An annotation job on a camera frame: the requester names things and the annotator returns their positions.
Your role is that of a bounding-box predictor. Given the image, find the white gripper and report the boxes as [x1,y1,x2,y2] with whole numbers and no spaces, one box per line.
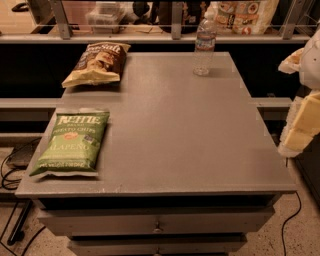
[278,30,320,158]

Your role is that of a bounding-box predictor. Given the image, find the green jalapeno chip bag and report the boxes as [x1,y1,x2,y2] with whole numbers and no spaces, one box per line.
[30,108,110,177]

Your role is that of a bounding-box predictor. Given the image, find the colourful snack bag on shelf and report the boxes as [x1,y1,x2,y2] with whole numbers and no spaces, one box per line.
[212,0,279,35]

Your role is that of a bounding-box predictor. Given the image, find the dark bag on shelf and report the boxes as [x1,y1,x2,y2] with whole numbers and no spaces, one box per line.
[152,1,210,34]

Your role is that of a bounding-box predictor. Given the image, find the brown sea salt chip bag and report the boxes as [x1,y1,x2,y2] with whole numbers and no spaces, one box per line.
[62,42,130,88]

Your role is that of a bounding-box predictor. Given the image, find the clear plastic water bottle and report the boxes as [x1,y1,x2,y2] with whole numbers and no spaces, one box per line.
[193,18,217,76]

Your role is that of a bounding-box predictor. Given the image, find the grey drawer cabinet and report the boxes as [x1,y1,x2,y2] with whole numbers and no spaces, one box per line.
[17,52,296,241]

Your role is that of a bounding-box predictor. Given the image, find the upper grey drawer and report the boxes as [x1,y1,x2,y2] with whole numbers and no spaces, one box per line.
[38,207,274,236]

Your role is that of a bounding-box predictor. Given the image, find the grey drawer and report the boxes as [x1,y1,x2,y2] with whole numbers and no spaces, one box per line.
[38,207,274,236]
[68,235,247,256]

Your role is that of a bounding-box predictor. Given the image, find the clear plastic container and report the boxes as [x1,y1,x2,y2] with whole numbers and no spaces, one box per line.
[86,2,125,34]

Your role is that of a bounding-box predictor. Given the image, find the lower grey drawer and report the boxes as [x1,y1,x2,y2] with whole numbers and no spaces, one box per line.
[68,235,247,256]

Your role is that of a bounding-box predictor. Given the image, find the black cable on right floor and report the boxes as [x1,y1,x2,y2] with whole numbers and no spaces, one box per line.
[280,191,303,256]

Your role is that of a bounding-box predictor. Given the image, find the metal shelf rail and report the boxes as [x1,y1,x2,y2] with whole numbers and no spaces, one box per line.
[0,0,319,44]

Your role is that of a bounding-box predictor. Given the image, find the black cables on left floor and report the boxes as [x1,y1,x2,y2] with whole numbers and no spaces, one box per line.
[0,138,46,256]

